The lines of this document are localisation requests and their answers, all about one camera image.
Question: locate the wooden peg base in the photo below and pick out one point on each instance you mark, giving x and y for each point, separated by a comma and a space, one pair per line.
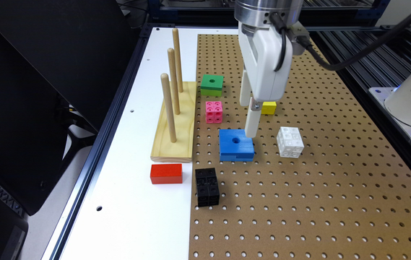
163, 150

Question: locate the black panel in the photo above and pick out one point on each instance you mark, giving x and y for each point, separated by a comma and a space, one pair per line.
53, 52

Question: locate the green block with hole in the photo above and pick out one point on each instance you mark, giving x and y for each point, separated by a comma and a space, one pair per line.
211, 85

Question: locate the front wooden peg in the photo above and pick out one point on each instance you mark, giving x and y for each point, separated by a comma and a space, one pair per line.
168, 106

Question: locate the white translucent cube block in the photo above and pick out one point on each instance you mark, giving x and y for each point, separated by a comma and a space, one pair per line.
289, 142

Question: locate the yellow block with hole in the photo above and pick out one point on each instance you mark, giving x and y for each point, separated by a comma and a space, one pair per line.
268, 108

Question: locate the pink interlocking cube block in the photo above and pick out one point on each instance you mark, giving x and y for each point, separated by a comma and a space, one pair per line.
213, 112

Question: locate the black interlocking cube block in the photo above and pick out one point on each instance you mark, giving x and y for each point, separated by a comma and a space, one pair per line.
207, 190

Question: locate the wooden peg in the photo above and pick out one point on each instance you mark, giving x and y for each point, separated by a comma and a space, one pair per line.
173, 81
176, 45
168, 106

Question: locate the blue block with hole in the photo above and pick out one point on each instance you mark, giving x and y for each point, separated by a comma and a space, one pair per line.
235, 145

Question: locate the brown pegboard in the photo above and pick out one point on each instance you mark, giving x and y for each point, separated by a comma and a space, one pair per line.
347, 196

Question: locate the red rectangular block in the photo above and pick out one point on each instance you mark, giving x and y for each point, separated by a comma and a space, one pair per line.
166, 173

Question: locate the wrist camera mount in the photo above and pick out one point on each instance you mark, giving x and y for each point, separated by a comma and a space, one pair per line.
295, 33

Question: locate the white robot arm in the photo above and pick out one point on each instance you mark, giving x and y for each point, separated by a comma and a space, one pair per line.
263, 14

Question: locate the rear wooden peg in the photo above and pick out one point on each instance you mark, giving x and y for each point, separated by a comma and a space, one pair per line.
176, 45

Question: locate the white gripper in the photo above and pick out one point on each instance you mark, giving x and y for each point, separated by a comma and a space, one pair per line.
261, 80

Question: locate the middle wooden peg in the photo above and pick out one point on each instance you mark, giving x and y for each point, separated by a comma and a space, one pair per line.
173, 81

